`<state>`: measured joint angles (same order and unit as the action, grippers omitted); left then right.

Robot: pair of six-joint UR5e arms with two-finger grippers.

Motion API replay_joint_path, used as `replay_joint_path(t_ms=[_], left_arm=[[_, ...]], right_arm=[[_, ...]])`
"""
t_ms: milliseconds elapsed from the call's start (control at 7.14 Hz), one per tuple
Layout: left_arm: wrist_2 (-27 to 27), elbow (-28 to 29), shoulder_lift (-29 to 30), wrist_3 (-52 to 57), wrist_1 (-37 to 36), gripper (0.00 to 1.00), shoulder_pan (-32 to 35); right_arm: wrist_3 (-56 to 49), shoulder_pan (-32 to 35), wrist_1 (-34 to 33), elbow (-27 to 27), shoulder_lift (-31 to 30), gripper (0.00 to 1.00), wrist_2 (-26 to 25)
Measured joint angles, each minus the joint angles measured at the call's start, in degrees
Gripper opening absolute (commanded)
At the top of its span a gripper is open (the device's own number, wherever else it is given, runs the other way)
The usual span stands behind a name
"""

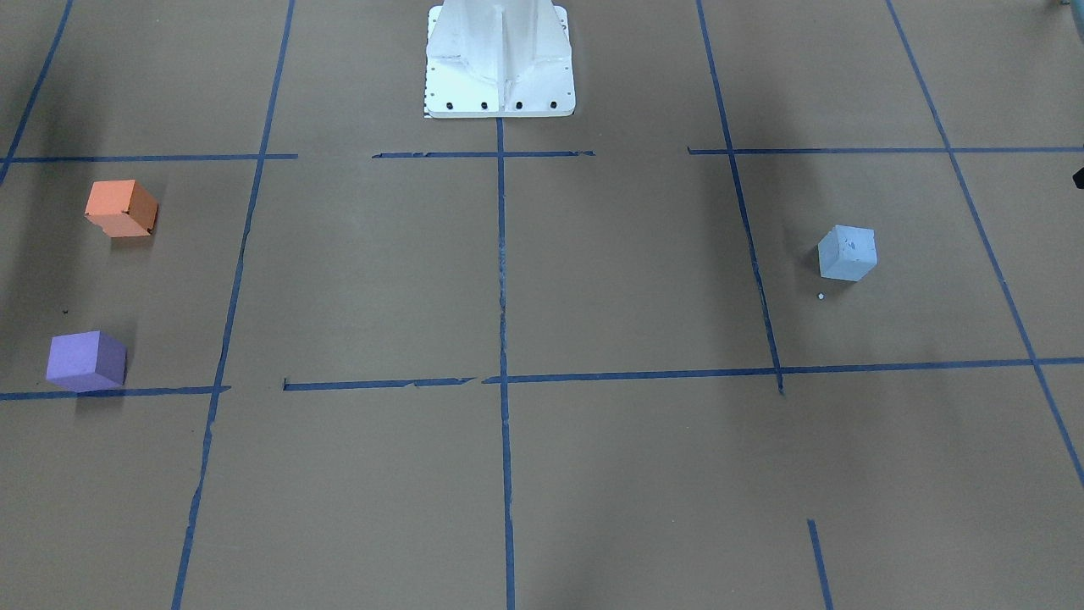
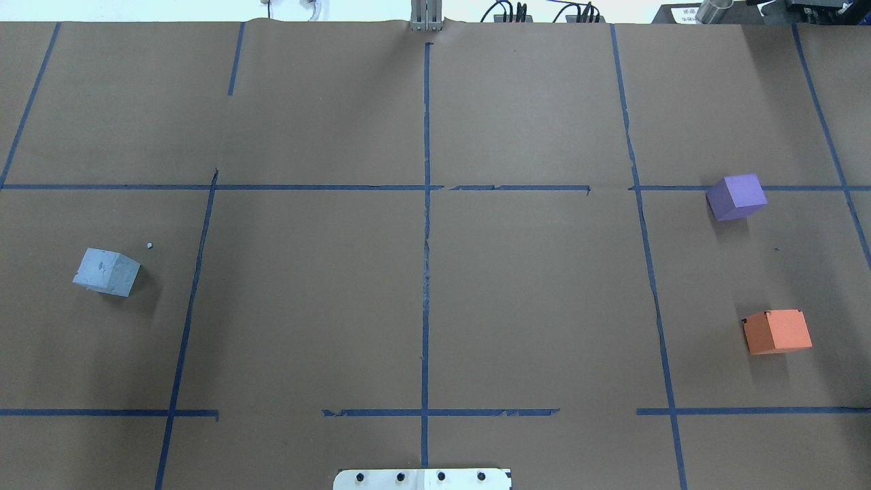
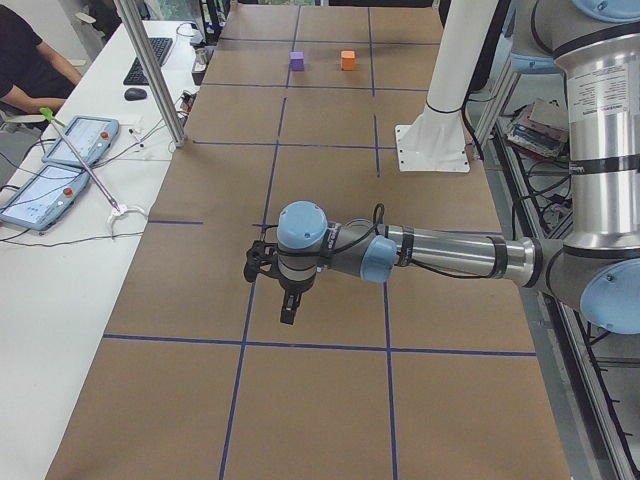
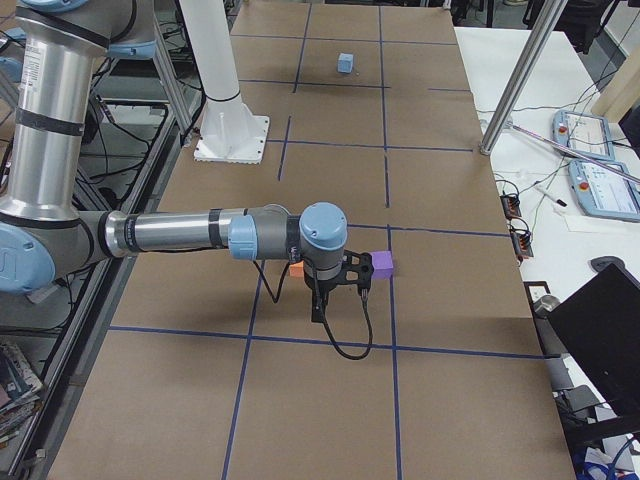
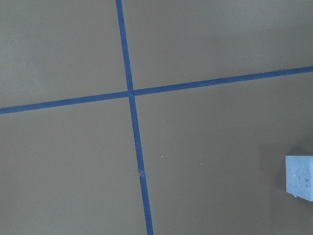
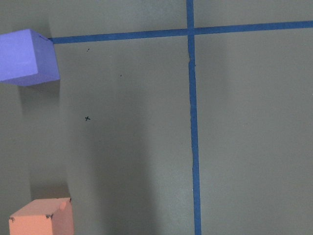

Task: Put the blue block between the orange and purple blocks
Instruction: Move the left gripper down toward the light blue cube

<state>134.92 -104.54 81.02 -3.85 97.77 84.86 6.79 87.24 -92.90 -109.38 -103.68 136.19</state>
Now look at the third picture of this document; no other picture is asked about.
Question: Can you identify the metal cup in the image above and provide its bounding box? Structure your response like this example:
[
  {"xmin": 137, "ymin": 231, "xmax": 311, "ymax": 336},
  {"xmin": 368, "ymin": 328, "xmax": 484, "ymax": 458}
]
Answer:
[{"xmin": 193, "ymin": 47, "xmax": 208, "ymax": 72}]

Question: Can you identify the white camera stand post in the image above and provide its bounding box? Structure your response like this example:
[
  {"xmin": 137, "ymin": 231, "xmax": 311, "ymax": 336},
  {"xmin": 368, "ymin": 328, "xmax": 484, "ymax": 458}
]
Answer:
[{"xmin": 395, "ymin": 0, "xmax": 506, "ymax": 173}]

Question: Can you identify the aluminium frame post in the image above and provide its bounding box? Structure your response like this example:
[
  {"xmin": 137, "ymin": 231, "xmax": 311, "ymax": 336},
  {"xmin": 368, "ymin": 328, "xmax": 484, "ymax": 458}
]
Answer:
[{"xmin": 114, "ymin": 0, "xmax": 186, "ymax": 148}]

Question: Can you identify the lower teach pendant tablet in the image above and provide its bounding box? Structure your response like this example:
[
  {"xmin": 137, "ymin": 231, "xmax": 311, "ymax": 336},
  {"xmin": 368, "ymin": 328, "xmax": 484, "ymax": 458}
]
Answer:
[{"xmin": 1, "ymin": 164, "xmax": 89, "ymax": 231}]

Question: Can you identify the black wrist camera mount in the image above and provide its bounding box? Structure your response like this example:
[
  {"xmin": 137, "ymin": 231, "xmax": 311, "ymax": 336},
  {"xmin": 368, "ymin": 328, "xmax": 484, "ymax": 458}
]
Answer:
[{"xmin": 243, "ymin": 240, "xmax": 280, "ymax": 283}]

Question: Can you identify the teach pendant tablet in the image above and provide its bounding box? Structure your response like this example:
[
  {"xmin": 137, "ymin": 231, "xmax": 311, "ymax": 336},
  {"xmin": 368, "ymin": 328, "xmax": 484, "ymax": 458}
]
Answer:
[
  {"xmin": 1, "ymin": 164, "xmax": 89, "ymax": 231},
  {"xmin": 42, "ymin": 115, "xmax": 120, "ymax": 167}
]

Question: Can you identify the black computer mouse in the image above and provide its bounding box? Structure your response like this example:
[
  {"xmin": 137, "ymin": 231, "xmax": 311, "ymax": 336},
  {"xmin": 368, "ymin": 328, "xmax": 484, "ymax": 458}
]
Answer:
[{"xmin": 124, "ymin": 87, "xmax": 147, "ymax": 101}]

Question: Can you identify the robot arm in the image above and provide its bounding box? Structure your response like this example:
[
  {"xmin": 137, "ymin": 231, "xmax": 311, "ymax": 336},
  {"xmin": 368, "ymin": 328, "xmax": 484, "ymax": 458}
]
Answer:
[{"xmin": 273, "ymin": 1, "xmax": 639, "ymax": 334}]

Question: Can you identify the purple block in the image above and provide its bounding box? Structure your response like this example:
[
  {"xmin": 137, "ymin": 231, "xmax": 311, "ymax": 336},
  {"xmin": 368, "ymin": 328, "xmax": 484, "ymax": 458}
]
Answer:
[{"xmin": 289, "ymin": 51, "xmax": 305, "ymax": 72}]

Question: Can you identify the stack of books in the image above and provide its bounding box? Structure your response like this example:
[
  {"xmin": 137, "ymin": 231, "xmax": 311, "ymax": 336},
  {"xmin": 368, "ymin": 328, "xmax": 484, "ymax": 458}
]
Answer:
[{"xmin": 506, "ymin": 99, "xmax": 569, "ymax": 158}]

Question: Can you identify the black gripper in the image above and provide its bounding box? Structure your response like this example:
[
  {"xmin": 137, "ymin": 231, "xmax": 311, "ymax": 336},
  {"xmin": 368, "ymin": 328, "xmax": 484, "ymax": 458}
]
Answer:
[{"xmin": 280, "ymin": 280, "xmax": 306, "ymax": 325}]

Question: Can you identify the black keyboard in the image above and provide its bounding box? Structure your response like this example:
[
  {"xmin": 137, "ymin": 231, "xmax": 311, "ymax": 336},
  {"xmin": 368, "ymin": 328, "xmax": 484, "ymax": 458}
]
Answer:
[{"xmin": 122, "ymin": 37, "xmax": 174, "ymax": 86}]

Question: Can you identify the metal grabber stick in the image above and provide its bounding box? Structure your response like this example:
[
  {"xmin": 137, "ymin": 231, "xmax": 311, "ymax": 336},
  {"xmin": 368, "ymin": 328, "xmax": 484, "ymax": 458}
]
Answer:
[{"xmin": 39, "ymin": 107, "xmax": 148, "ymax": 239}]

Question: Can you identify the upper teach pendant tablet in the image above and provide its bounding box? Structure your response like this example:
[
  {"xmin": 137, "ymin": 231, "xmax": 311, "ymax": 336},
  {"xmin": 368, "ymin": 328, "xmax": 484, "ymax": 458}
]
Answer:
[{"xmin": 42, "ymin": 115, "xmax": 120, "ymax": 167}]

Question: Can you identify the orange block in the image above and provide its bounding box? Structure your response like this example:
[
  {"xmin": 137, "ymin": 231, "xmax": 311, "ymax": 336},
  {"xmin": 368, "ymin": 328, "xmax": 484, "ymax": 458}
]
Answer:
[{"xmin": 340, "ymin": 50, "xmax": 356, "ymax": 71}]

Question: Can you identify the seated person in black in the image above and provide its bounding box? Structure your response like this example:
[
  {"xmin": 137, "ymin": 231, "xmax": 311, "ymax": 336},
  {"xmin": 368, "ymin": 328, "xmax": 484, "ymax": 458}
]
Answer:
[{"xmin": 1, "ymin": 5, "xmax": 82, "ymax": 114}]

